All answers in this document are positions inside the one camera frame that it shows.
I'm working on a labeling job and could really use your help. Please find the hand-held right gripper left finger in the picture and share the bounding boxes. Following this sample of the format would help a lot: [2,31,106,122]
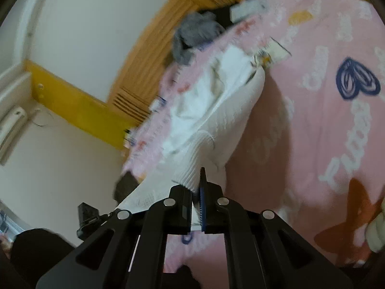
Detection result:
[35,186,193,289]

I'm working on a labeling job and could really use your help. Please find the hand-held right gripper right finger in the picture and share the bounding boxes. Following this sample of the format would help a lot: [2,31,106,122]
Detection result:
[199,167,355,289]

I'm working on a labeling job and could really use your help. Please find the white printed zip hoodie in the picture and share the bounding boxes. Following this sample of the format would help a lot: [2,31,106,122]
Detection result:
[116,46,267,231]

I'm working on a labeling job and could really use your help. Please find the person's left forearm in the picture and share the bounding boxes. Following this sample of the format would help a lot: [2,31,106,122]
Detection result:
[10,228,77,289]

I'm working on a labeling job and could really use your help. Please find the white air conditioner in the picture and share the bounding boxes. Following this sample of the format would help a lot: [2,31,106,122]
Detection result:
[0,105,31,166]

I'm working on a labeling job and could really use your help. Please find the pink printed bed sheet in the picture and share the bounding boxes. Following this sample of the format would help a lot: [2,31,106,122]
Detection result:
[120,0,385,277]

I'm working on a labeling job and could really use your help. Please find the wooden bed headboard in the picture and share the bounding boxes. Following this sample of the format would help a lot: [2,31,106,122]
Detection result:
[107,0,251,127]

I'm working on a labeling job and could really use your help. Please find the grey knitted sweater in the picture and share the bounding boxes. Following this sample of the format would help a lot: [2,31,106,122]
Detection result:
[171,12,226,65]

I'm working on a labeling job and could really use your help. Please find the cream fuzzy cloth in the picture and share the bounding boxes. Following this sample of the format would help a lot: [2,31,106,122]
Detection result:
[365,199,385,253]

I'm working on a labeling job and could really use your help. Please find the black garment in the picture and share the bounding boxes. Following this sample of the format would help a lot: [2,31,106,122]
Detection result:
[200,4,238,27]

